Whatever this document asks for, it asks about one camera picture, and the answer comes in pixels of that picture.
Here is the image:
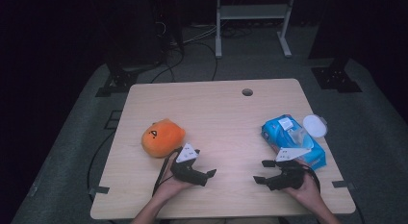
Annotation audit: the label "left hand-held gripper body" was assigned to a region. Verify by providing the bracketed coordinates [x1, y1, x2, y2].
[169, 142, 210, 187]

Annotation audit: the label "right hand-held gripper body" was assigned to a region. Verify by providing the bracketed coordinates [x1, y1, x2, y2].
[266, 147, 312, 191]

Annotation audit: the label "blue wet wipe packet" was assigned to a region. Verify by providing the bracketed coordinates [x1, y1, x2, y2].
[261, 113, 329, 171]

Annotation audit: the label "orange plush toy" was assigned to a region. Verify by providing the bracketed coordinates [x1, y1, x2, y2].
[140, 118, 187, 159]

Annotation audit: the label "white wet wipe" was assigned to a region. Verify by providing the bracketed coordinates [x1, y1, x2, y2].
[289, 127, 310, 147]

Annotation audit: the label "person's left hand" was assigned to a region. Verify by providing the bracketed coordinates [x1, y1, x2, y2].
[153, 151, 196, 203]

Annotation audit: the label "person's right hand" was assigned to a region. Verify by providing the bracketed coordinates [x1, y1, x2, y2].
[283, 158, 321, 208]

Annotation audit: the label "black tape strip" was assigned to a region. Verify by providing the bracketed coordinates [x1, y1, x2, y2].
[331, 180, 355, 190]
[89, 185, 111, 196]

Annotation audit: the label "black stand base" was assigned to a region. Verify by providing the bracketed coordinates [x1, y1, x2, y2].
[94, 62, 162, 98]
[311, 57, 364, 93]

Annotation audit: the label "white metal stand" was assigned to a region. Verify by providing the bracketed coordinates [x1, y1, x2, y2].
[215, 0, 296, 60]

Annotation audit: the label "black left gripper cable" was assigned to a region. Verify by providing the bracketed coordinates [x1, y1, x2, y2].
[152, 146, 184, 197]

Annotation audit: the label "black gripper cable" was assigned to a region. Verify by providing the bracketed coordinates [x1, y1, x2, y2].
[152, 146, 184, 197]
[301, 164, 321, 193]

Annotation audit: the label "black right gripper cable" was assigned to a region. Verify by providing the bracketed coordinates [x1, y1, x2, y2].
[301, 164, 321, 193]

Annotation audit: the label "thin black floor cable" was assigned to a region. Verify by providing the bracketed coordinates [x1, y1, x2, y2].
[86, 131, 116, 199]

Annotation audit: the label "white floor cables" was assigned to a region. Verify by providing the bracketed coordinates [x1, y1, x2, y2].
[182, 23, 219, 45]

